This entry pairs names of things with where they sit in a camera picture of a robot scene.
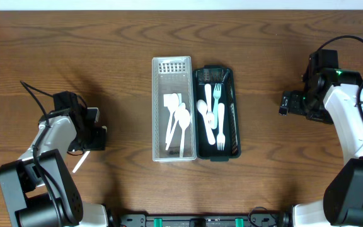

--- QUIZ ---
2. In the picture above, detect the mint green plastic fork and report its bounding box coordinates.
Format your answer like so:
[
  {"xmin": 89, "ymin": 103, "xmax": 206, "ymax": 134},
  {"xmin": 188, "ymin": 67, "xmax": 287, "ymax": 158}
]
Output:
[{"xmin": 211, "ymin": 83, "xmax": 222, "ymax": 129}]

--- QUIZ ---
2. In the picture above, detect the clear perforated plastic basket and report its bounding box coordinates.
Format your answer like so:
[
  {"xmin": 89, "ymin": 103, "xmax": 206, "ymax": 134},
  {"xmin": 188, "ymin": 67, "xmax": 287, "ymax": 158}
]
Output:
[{"xmin": 152, "ymin": 56, "xmax": 197, "ymax": 162}]

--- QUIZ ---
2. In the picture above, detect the dark green plastic basket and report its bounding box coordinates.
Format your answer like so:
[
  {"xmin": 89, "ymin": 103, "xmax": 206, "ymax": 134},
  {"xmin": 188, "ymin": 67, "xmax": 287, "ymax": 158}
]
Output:
[{"xmin": 193, "ymin": 65, "xmax": 241, "ymax": 161}]

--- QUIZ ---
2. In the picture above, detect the black mounting rail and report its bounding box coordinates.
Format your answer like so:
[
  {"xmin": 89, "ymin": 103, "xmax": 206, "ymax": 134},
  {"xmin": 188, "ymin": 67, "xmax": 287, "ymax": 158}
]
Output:
[{"xmin": 119, "ymin": 212, "xmax": 293, "ymax": 227}]

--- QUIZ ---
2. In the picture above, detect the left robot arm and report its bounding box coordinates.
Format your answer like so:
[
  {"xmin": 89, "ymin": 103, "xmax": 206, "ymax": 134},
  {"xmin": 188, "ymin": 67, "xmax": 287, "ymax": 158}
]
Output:
[{"xmin": 0, "ymin": 91, "xmax": 110, "ymax": 226}]

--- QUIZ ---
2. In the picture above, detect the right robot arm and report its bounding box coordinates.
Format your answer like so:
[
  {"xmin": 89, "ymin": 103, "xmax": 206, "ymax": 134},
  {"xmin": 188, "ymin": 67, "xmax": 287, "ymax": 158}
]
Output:
[{"xmin": 279, "ymin": 49, "xmax": 363, "ymax": 226}]

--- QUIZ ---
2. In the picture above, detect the white plastic fork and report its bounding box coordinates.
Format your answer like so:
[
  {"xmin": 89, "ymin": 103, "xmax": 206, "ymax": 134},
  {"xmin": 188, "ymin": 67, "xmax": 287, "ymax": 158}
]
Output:
[
  {"xmin": 217, "ymin": 103, "xmax": 226, "ymax": 151},
  {"xmin": 204, "ymin": 84, "xmax": 215, "ymax": 127}
]

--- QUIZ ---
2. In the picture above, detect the white plastic spoon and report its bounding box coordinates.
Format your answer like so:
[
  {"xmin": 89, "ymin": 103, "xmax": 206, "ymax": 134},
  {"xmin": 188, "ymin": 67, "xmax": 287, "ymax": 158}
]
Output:
[
  {"xmin": 68, "ymin": 151, "xmax": 92, "ymax": 173},
  {"xmin": 197, "ymin": 100, "xmax": 216, "ymax": 145},
  {"xmin": 179, "ymin": 109, "xmax": 190, "ymax": 158},
  {"xmin": 165, "ymin": 93, "xmax": 179, "ymax": 142},
  {"xmin": 166, "ymin": 103, "xmax": 186, "ymax": 150}
]

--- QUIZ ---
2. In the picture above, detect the white label sticker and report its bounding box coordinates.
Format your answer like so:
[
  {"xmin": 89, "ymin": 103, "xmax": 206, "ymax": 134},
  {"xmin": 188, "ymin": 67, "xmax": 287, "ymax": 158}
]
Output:
[{"xmin": 163, "ymin": 93, "xmax": 182, "ymax": 107}]

